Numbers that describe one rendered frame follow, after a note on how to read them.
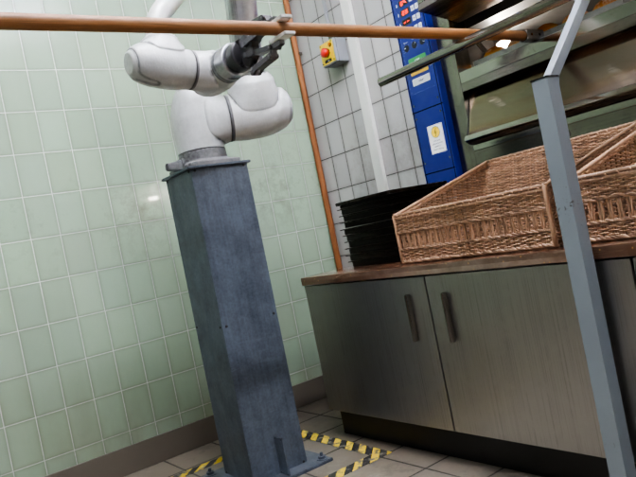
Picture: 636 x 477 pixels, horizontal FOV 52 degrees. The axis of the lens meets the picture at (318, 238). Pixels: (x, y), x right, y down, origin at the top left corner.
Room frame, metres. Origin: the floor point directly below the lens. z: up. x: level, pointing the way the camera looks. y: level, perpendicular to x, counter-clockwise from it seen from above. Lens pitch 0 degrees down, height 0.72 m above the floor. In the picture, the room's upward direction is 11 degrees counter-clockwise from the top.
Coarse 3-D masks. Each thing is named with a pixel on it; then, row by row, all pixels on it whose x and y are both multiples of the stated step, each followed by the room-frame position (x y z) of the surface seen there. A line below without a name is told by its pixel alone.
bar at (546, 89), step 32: (544, 0) 1.58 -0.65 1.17; (576, 0) 1.50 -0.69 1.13; (480, 32) 1.74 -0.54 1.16; (576, 32) 1.46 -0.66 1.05; (416, 64) 1.94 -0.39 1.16; (544, 96) 1.37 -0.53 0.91; (544, 128) 1.38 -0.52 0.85; (576, 192) 1.37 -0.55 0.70; (576, 224) 1.35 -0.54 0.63; (576, 256) 1.37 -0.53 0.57; (576, 288) 1.38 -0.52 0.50; (608, 352) 1.37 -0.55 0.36; (608, 384) 1.35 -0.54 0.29; (608, 416) 1.37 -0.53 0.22; (608, 448) 1.38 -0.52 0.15
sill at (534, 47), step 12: (612, 12) 1.82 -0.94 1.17; (624, 12) 1.80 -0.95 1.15; (588, 24) 1.88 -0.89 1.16; (600, 24) 1.86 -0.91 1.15; (552, 36) 1.98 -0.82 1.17; (576, 36) 1.92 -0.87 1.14; (528, 48) 2.05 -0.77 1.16; (540, 48) 2.02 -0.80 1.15; (492, 60) 2.17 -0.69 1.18; (504, 60) 2.13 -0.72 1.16; (516, 60) 2.09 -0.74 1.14; (468, 72) 2.25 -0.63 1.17; (480, 72) 2.21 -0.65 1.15
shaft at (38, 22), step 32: (128, 32) 1.27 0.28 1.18; (160, 32) 1.30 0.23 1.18; (192, 32) 1.34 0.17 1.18; (224, 32) 1.38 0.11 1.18; (256, 32) 1.43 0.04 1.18; (320, 32) 1.53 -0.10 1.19; (352, 32) 1.59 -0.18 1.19; (384, 32) 1.65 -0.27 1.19; (416, 32) 1.72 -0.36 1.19; (448, 32) 1.79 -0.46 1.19; (512, 32) 1.96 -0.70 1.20
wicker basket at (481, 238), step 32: (512, 160) 2.12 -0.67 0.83; (544, 160) 2.02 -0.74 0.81; (576, 160) 1.92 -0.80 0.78; (448, 192) 2.10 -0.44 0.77; (480, 192) 2.19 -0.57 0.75; (512, 192) 1.59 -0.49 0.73; (544, 192) 1.51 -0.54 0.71; (416, 224) 1.88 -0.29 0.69; (448, 224) 1.78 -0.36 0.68; (480, 224) 2.17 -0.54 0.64; (512, 224) 1.61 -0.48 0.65; (544, 224) 1.53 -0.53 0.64; (416, 256) 1.90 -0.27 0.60; (448, 256) 1.80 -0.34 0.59
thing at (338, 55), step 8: (328, 40) 2.71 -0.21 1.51; (336, 40) 2.71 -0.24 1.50; (344, 40) 2.73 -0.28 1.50; (320, 48) 2.76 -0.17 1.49; (328, 48) 2.72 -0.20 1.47; (336, 48) 2.70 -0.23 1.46; (344, 48) 2.73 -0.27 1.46; (328, 56) 2.73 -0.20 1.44; (336, 56) 2.70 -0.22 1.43; (344, 56) 2.72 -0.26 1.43; (328, 64) 2.74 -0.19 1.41; (336, 64) 2.76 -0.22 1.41
